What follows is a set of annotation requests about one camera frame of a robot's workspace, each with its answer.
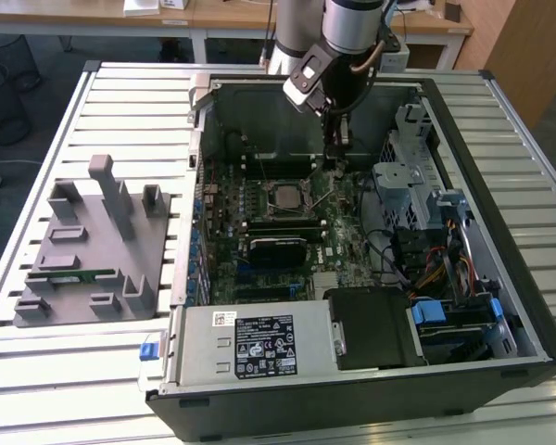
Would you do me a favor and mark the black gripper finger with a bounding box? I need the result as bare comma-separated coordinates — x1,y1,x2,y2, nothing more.
338,115,355,161
322,113,342,177

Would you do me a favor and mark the metal socket cover frame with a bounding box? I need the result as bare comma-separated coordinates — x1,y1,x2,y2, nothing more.
304,161,339,210

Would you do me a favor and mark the silver CPU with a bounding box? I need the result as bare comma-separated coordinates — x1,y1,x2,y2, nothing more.
272,184,305,210

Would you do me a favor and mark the CPU socket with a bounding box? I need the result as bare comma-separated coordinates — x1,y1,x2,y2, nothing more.
261,178,319,222

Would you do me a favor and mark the silver metal drive cage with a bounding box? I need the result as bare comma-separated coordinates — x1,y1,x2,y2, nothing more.
370,104,450,233

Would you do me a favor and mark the green motherboard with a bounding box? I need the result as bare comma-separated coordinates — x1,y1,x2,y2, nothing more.
198,157,390,307

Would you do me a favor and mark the silver chipset heat sink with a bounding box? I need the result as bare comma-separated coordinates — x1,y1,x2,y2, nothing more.
312,272,343,294

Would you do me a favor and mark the black expansion slot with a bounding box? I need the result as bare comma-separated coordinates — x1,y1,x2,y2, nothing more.
234,285,316,301

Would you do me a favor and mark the wooden cabinet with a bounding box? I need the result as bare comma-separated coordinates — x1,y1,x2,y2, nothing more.
453,0,556,131

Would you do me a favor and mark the blue disk carrier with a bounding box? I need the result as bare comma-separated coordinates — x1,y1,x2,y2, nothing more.
410,300,447,331

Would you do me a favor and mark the silver power supply unit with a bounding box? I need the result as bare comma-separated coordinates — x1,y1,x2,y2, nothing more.
159,303,342,388

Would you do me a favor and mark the grey parts rack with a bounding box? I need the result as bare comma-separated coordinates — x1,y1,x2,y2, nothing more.
11,155,172,330

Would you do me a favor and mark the black PC case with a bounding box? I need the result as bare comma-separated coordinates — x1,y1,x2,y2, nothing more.
141,71,556,444

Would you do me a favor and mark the blue plastic case latch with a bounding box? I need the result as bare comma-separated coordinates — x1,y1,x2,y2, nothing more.
138,340,161,362

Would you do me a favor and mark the wooden desk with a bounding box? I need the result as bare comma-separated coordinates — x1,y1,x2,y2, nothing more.
0,0,474,66

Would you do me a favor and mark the green RAM stick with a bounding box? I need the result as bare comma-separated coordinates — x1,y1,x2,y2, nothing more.
27,267,118,282

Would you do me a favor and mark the black mesh waste bin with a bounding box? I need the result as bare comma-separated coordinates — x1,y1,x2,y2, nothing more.
0,33,42,92
0,62,32,147

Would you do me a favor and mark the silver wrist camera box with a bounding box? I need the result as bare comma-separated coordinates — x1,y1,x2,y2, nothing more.
282,44,335,116

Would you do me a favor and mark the coloured power wire bundle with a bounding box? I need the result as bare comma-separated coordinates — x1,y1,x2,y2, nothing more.
414,222,476,298

